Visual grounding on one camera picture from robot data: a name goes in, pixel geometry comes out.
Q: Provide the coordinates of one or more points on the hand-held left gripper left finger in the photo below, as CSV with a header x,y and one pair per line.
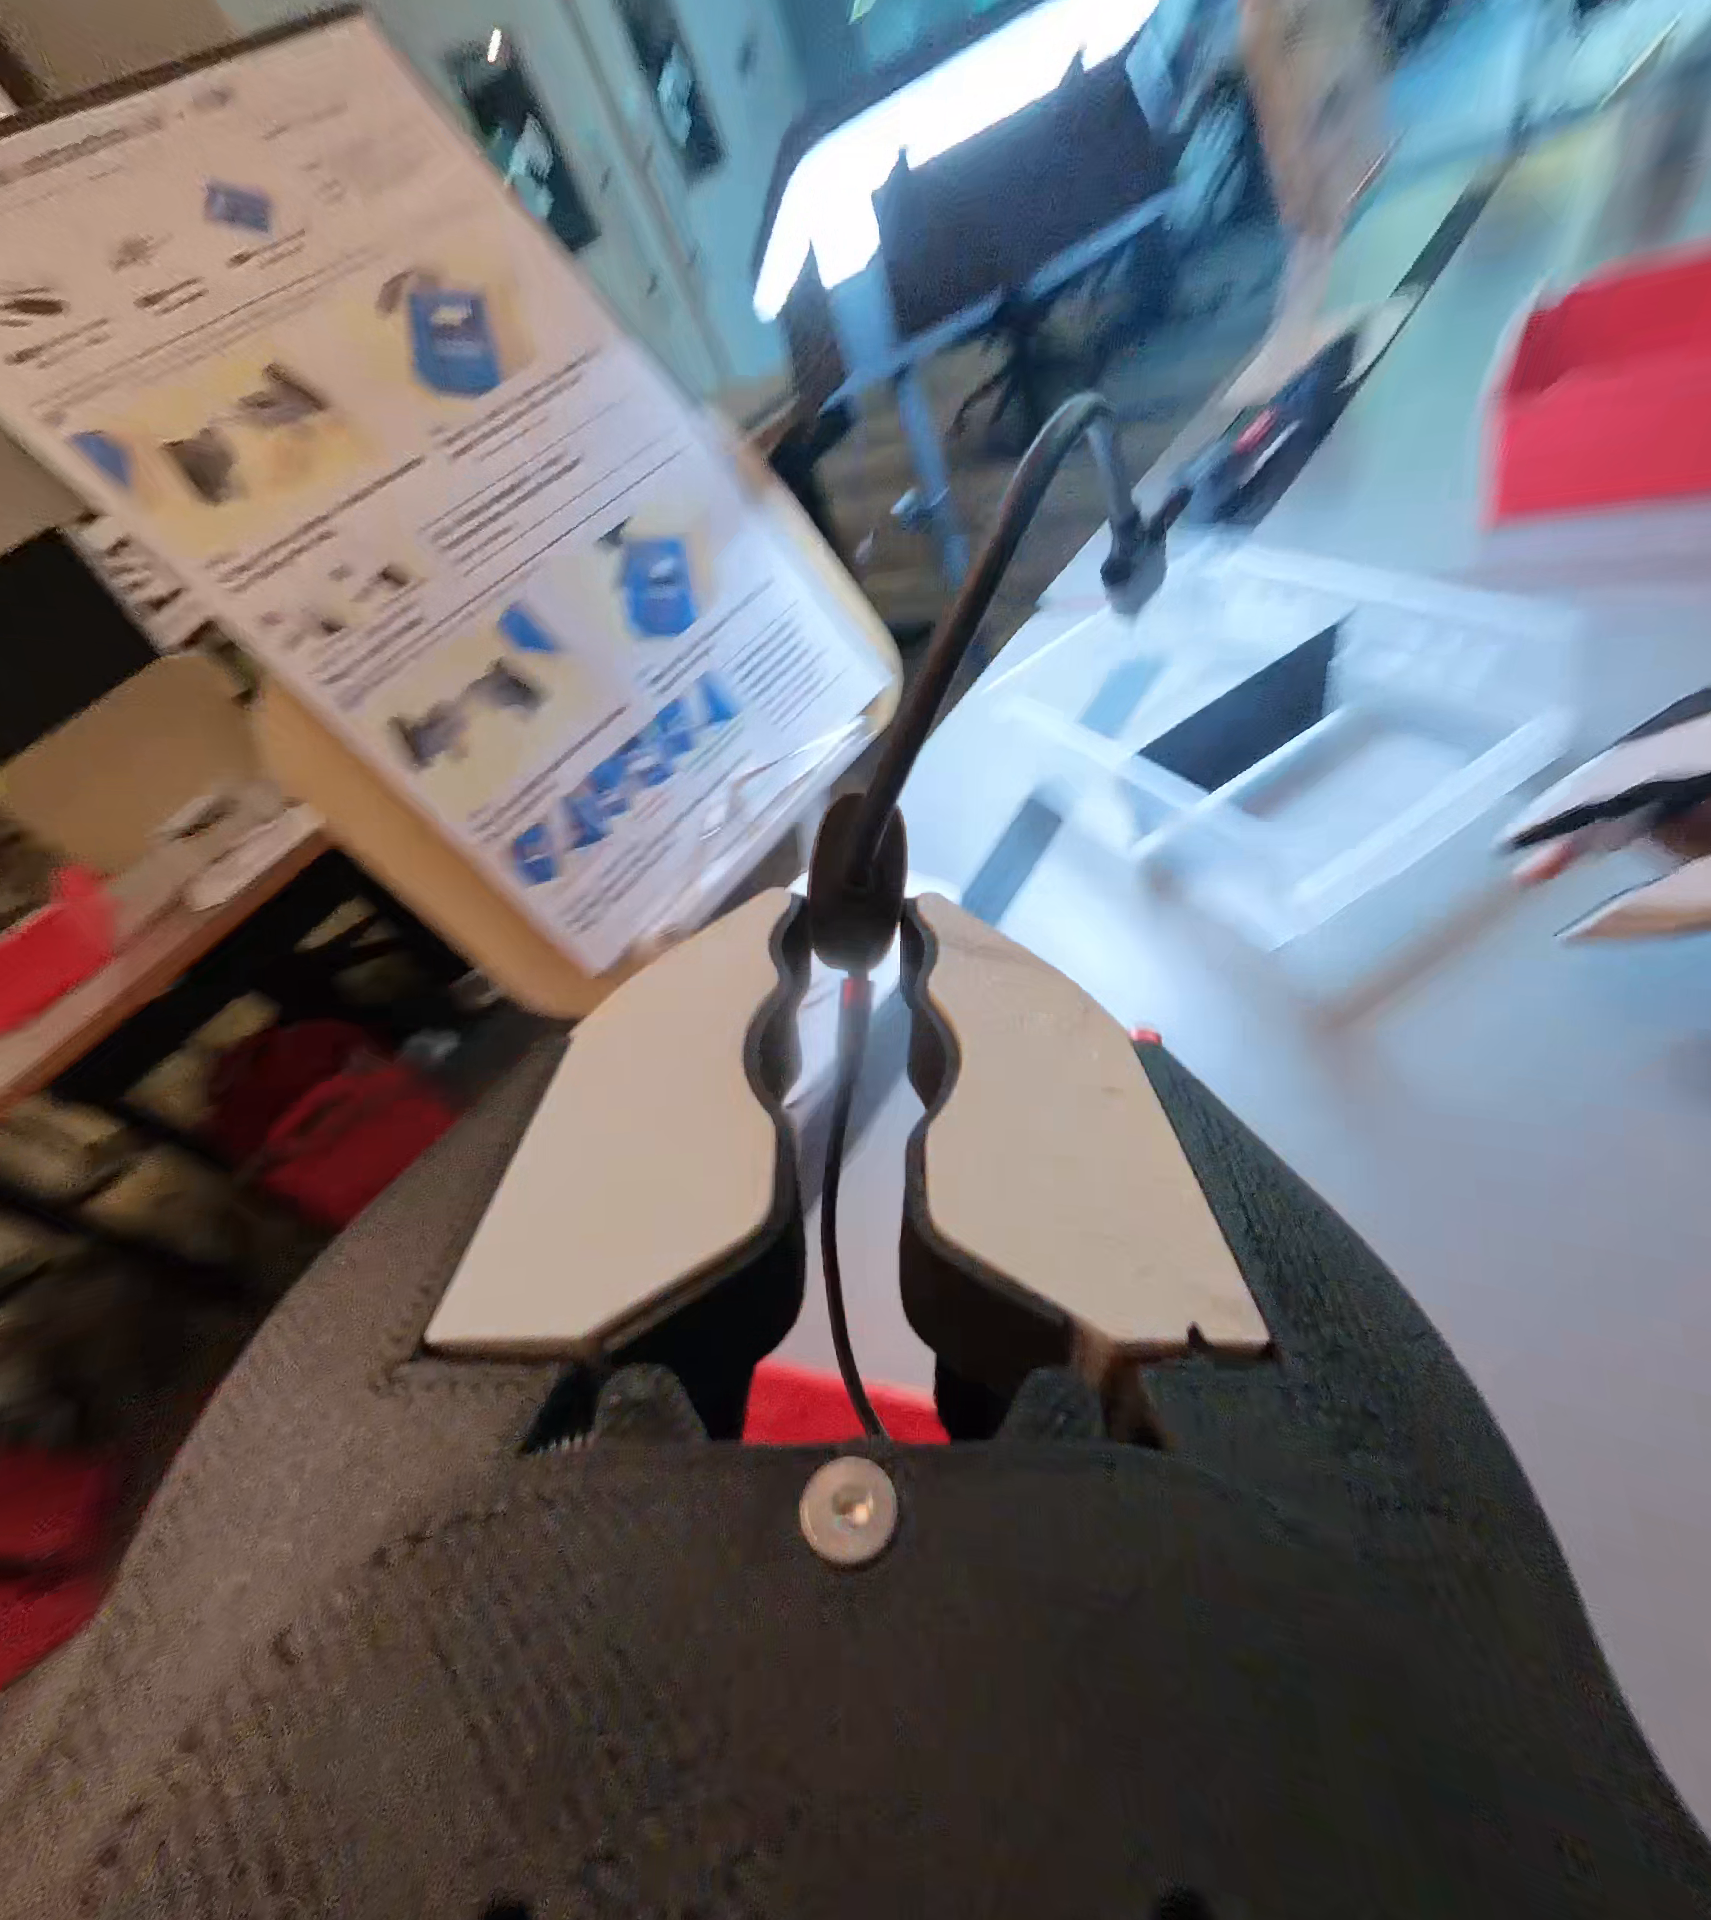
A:
x,y
628,1157

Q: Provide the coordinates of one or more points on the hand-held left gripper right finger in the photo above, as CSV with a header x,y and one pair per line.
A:
x,y
1082,1171

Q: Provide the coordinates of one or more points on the clear plastic bin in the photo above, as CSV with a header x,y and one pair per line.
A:
x,y
1394,843

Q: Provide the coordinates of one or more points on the small red plastic bin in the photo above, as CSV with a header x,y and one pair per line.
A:
x,y
1652,392

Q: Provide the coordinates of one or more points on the black bin divider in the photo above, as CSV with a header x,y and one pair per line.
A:
x,y
1245,717

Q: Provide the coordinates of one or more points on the long wooden table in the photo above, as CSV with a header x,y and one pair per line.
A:
x,y
45,1080

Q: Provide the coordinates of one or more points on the cardboard box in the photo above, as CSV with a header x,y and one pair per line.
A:
x,y
120,769

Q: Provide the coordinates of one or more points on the small red box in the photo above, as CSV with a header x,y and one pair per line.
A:
x,y
15,961

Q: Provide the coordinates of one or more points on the glossy white table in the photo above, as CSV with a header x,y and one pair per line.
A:
x,y
943,104

